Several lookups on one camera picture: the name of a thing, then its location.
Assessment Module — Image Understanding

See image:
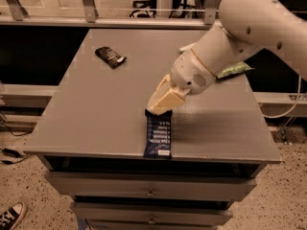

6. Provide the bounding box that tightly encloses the grey drawer cabinet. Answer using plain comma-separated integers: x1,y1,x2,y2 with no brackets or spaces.
25,29,280,230

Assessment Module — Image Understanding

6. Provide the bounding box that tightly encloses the black snack bar wrapper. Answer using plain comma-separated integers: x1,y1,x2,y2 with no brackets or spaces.
95,46,127,69

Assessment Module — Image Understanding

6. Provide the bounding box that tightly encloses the lower grey drawer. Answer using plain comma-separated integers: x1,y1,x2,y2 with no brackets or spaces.
70,202,232,225

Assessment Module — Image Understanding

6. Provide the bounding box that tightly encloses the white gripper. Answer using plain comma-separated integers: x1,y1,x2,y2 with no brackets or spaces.
147,50,216,115

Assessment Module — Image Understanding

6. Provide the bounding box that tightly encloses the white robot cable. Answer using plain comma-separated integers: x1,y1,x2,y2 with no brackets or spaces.
262,74,303,120

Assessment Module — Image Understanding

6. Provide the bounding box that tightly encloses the black cable on floor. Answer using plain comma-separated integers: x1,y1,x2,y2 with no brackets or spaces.
0,112,33,166

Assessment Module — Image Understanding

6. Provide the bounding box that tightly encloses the metal railing frame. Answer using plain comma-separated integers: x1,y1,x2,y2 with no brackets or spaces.
0,0,221,30

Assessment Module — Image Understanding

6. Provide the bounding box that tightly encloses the blue rxbar blueberry wrapper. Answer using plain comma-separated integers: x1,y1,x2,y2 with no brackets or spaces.
143,110,173,159

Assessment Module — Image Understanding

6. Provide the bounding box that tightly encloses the black white sneaker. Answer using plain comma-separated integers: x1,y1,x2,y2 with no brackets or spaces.
0,202,28,230

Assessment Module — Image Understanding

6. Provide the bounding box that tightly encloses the grey drawer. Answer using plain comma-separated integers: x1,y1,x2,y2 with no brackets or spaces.
70,202,232,225
45,172,256,201

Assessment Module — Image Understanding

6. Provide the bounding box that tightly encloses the black office chair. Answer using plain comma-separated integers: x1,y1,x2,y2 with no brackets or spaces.
130,0,156,18

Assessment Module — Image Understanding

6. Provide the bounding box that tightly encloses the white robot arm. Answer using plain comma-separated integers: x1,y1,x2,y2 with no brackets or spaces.
147,0,307,115

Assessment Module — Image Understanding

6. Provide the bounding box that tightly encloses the upper grey drawer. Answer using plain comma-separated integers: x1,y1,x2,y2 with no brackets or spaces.
45,172,256,201

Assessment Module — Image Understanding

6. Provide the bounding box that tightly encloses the green chip bag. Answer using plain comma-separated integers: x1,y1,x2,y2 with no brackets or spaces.
178,41,254,81

